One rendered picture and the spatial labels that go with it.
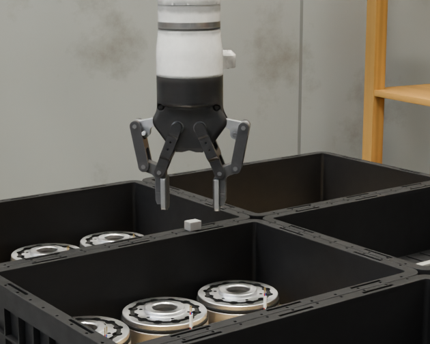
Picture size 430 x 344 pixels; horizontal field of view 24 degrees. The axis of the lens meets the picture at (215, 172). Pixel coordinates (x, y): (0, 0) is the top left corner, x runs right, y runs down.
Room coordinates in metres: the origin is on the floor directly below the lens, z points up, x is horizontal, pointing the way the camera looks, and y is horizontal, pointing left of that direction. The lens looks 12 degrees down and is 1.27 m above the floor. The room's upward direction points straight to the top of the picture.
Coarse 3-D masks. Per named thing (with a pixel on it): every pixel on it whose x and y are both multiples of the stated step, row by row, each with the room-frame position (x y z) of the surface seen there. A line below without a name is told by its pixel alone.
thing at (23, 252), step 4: (36, 244) 1.40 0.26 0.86; (40, 244) 1.40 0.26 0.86; (44, 244) 1.40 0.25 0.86; (48, 244) 1.40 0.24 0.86; (52, 244) 1.40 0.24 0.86; (56, 244) 1.40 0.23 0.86; (60, 244) 1.40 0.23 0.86; (64, 244) 1.40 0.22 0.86; (68, 244) 1.40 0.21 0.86; (20, 248) 1.38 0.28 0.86; (24, 248) 1.38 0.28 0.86; (28, 248) 1.39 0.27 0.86; (64, 248) 1.38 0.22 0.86; (72, 248) 1.38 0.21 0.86; (16, 252) 1.36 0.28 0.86; (20, 252) 1.37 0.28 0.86; (24, 252) 1.37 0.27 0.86; (28, 252) 1.36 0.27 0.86; (12, 256) 1.34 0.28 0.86; (16, 256) 1.34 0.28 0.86; (20, 256) 1.35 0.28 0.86; (24, 256) 1.35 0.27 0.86; (28, 256) 1.34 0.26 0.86; (32, 256) 1.34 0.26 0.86; (12, 260) 1.34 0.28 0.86
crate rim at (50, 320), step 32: (224, 224) 1.26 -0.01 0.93; (256, 224) 1.28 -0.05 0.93; (64, 256) 1.12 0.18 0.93; (96, 256) 1.13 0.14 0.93; (352, 256) 1.13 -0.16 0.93; (0, 288) 1.01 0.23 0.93; (352, 288) 1.01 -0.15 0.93; (32, 320) 0.95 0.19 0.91; (64, 320) 0.91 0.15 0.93; (224, 320) 0.91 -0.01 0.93
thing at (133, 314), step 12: (144, 300) 1.16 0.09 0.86; (156, 300) 1.16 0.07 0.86; (180, 300) 1.16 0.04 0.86; (192, 300) 1.16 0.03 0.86; (132, 312) 1.13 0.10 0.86; (192, 312) 1.12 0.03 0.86; (204, 312) 1.12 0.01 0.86; (132, 324) 1.09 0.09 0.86; (144, 324) 1.08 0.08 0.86; (156, 324) 1.08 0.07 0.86; (168, 324) 1.08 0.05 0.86; (180, 324) 1.08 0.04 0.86
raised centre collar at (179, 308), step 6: (162, 300) 1.14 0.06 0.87; (168, 300) 1.14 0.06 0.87; (150, 306) 1.12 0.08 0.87; (156, 306) 1.13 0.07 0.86; (162, 306) 1.14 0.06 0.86; (168, 306) 1.14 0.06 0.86; (174, 306) 1.13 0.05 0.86; (180, 306) 1.12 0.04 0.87; (144, 312) 1.12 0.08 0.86; (150, 312) 1.10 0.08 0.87; (156, 312) 1.10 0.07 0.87; (162, 312) 1.10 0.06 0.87; (168, 312) 1.10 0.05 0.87; (174, 312) 1.10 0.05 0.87; (180, 312) 1.11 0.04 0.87
